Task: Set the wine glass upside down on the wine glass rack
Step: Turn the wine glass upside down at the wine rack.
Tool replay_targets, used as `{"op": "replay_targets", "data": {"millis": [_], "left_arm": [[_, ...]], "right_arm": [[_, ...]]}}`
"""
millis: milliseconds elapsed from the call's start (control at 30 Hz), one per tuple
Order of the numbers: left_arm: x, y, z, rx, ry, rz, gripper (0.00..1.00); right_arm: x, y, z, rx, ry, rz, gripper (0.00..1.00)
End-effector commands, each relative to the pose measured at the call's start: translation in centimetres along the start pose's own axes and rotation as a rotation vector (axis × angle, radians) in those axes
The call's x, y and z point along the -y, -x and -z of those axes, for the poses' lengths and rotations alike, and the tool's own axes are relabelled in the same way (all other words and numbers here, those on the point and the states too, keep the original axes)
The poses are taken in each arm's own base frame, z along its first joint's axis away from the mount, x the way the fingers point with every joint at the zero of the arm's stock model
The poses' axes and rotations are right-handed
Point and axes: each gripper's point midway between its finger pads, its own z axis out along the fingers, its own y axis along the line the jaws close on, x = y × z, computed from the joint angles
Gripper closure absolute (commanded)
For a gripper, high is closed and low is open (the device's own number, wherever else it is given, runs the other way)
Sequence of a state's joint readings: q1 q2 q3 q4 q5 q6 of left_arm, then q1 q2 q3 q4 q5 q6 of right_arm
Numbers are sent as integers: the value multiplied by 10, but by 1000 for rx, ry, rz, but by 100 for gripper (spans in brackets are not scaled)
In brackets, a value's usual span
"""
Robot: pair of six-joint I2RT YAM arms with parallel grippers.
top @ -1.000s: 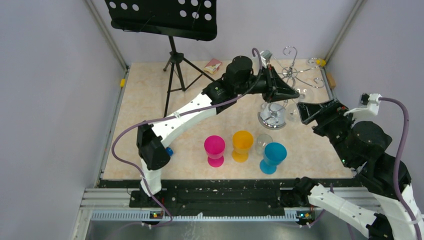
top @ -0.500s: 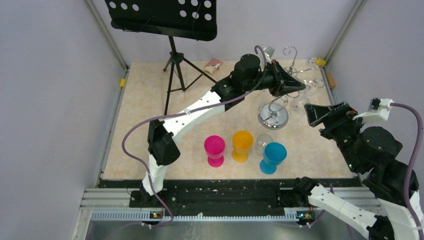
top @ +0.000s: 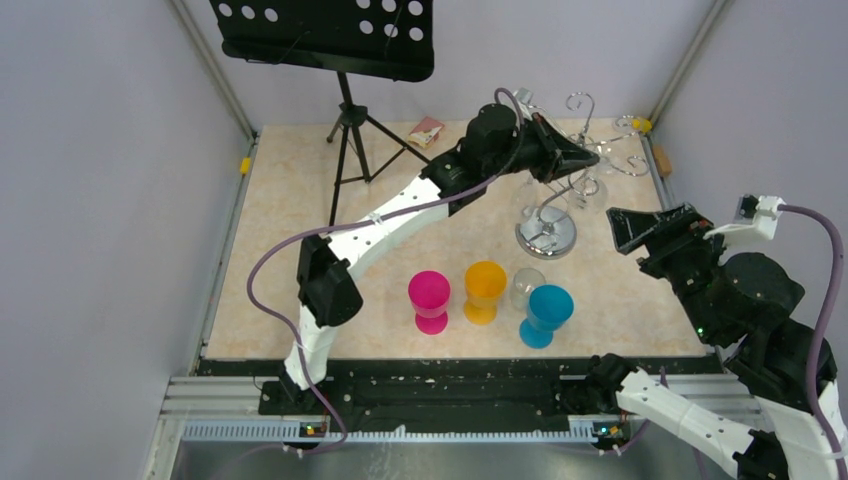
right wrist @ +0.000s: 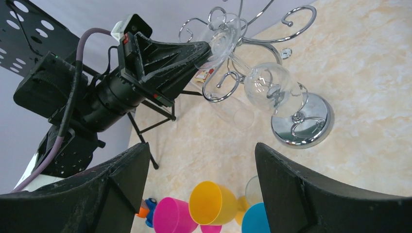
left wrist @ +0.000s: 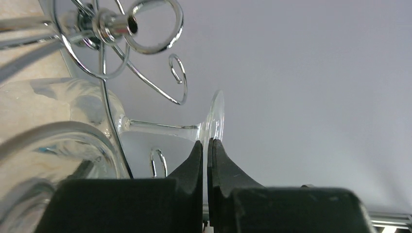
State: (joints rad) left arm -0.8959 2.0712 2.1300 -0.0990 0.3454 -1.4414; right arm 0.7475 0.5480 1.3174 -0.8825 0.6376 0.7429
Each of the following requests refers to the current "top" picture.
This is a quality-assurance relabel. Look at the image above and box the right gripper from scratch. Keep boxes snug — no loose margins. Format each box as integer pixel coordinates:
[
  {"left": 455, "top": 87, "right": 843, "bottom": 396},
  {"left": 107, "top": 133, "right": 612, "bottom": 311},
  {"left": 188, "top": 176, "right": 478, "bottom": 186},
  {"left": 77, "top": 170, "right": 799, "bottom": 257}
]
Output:
[{"left": 606, "top": 200, "right": 731, "bottom": 343}]

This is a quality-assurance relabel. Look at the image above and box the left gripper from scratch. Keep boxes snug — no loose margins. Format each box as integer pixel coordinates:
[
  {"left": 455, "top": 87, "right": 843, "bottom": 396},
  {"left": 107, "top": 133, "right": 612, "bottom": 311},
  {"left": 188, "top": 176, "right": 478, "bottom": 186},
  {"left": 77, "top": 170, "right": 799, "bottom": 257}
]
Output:
[{"left": 483, "top": 111, "right": 597, "bottom": 183}]

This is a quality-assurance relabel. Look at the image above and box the magenta plastic goblet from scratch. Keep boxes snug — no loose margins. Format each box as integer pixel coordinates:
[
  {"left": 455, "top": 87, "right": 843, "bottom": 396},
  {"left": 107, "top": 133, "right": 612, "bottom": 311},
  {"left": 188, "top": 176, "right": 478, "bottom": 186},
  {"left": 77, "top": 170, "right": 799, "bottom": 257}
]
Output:
[{"left": 407, "top": 270, "right": 451, "bottom": 335}]

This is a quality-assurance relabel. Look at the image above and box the clear wine glass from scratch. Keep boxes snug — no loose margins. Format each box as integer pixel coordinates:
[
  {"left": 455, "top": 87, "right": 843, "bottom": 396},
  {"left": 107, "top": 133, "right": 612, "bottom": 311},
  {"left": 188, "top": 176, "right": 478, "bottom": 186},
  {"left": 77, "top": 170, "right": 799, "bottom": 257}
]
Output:
[{"left": 568, "top": 145, "right": 609, "bottom": 213}]

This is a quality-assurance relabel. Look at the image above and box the tall clear flute glass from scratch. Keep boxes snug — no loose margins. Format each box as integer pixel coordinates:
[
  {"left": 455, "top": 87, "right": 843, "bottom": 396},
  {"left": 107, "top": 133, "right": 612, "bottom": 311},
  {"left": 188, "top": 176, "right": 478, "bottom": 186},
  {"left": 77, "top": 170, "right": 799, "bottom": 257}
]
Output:
[{"left": 512, "top": 176, "right": 542, "bottom": 227}]

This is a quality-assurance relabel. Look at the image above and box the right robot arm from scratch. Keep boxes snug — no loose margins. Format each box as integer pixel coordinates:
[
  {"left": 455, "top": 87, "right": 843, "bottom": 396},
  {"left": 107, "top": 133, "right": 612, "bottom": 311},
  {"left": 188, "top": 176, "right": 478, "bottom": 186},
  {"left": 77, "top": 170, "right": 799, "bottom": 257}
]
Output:
[{"left": 582, "top": 195, "right": 847, "bottom": 479}]

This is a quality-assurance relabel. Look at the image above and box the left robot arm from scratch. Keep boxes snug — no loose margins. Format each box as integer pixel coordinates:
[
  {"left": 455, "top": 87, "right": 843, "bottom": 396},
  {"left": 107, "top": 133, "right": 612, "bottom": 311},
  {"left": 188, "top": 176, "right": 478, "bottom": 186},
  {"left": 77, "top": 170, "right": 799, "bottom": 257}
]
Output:
[{"left": 281, "top": 103, "right": 600, "bottom": 414}]

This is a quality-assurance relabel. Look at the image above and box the chrome wine glass rack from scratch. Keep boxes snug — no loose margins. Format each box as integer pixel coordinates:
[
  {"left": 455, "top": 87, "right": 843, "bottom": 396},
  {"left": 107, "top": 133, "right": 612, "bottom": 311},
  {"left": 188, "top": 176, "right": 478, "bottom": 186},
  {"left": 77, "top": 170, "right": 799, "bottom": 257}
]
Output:
[{"left": 514, "top": 92, "right": 652, "bottom": 260}]

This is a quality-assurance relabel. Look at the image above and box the small clear tumbler glass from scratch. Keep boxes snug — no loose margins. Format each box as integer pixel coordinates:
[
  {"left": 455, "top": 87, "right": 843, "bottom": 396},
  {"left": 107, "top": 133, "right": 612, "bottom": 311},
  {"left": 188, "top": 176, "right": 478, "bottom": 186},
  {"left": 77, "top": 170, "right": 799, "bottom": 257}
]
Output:
[{"left": 508, "top": 268, "right": 547, "bottom": 311}]

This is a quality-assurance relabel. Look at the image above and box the wooden block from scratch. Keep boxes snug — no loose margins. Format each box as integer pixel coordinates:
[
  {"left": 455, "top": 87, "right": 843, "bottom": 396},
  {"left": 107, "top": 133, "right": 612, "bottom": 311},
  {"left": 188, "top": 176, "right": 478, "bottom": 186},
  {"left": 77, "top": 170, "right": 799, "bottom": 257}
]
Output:
[{"left": 652, "top": 145, "right": 673, "bottom": 178}]

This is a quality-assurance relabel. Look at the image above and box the yellow corner clamp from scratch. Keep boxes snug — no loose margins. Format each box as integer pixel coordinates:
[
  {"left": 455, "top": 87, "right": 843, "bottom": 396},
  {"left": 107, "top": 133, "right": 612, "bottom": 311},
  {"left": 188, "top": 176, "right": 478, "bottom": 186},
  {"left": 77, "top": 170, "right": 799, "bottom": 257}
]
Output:
[{"left": 630, "top": 116, "right": 653, "bottom": 134}]

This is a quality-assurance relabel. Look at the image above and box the blue plastic goblet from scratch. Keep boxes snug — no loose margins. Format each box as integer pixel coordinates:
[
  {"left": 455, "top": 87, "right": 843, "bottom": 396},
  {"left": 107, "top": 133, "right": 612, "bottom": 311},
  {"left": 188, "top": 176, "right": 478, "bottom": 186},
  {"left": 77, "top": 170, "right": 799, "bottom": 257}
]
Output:
[{"left": 519, "top": 284, "right": 576, "bottom": 349}]

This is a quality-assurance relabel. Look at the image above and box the small pink card box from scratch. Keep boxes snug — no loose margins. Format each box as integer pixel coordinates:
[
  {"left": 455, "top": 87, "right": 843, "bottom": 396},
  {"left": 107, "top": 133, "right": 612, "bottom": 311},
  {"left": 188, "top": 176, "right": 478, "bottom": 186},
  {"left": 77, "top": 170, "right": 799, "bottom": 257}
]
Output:
[{"left": 406, "top": 116, "right": 445, "bottom": 149}]

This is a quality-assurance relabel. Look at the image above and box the orange plastic goblet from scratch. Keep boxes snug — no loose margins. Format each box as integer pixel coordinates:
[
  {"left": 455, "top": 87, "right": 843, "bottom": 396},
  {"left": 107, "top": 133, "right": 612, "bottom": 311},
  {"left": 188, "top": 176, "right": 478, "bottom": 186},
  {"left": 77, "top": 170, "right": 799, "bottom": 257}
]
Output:
[{"left": 463, "top": 261, "right": 507, "bottom": 325}]

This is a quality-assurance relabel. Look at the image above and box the black music stand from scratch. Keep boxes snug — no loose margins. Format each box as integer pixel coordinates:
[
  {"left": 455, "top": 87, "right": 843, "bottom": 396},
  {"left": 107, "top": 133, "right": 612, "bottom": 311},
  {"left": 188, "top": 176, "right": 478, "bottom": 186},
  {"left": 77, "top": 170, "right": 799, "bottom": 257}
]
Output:
[{"left": 210, "top": 0, "right": 435, "bottom": 223}]

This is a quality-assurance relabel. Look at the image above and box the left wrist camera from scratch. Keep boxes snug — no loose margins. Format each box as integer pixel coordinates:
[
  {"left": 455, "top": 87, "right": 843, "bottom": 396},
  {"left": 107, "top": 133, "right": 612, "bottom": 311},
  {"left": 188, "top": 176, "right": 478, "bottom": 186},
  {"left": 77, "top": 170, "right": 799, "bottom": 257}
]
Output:
[{"left": 513, "top": 88, "right": 535, "bottom": 109}]

